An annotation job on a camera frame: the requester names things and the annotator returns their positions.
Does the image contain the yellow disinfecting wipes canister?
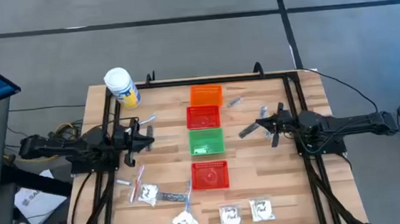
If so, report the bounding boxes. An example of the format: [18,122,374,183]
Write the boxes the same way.
[102,66,143,111]

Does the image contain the black comb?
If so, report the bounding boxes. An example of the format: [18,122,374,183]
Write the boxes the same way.
[158,190,190,205]
[237,121,260,139]
[145,125,156,153]

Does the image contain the white toothbrush in clear wrap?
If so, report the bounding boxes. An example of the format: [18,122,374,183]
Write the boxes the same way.
[138,114,159,127]

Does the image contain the white printed paper sheet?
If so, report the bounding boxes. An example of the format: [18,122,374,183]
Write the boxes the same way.
[11,168,70,224]

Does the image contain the red plastic slotted basket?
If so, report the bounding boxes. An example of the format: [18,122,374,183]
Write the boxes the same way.
[185,103,222,131]
[190,159,231,192]

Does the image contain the small blue clear-wrapped item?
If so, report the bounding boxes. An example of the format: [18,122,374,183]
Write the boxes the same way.
[226,96,244,108]

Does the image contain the orange plastic slotted basket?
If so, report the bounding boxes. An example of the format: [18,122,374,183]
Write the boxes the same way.
[188,83,225,109]

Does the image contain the black floor cable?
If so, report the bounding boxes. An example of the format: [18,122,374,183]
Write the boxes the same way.
[302,62,379,119]

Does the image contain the yellow cable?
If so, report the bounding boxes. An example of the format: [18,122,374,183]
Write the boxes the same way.
[2,120,83,166]

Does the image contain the blue toothbrush in clear wrap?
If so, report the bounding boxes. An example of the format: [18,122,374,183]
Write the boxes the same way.
[182,179,195,213]

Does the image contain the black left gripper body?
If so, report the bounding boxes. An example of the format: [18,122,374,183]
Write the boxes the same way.
[109,117,144,169]

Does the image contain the red toothbrush in clear wrap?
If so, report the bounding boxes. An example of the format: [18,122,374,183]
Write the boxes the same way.
[126,164,148,204]

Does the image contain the green plastic slotted basket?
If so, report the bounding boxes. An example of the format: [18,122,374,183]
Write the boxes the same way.
[187,126,226,157]

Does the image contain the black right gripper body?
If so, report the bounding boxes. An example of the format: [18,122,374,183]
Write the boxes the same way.
[268,101,299,148]

